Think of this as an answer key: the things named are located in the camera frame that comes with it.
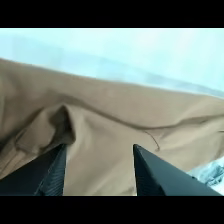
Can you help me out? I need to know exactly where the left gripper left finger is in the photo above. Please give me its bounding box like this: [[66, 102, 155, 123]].
[[0, 143, 68, 197]]

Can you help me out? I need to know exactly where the brown shirt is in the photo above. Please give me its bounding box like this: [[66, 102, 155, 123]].
[[0, 57, 224, 197]]

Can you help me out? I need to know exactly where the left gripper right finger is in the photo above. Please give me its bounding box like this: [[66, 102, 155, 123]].
[[132, 143, 222, 197]]

